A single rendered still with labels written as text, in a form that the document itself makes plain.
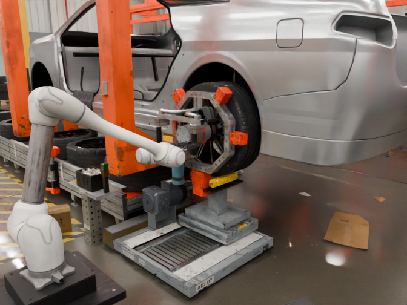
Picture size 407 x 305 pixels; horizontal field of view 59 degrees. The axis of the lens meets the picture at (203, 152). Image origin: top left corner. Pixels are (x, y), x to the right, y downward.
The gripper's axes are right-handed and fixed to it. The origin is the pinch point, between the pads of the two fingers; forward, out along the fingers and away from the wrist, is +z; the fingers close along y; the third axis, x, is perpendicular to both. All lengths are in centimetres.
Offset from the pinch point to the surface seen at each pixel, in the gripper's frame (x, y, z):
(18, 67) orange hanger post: 43, -253, -8
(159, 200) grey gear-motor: -48, -39, 3
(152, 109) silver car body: 9, -90, 38
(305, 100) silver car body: 28, 53, 35
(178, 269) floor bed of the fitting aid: -76, 3, -17
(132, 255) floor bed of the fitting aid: -78, -34, -26
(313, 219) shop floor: -83, 21, 122
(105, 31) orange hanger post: 68, -66, -16
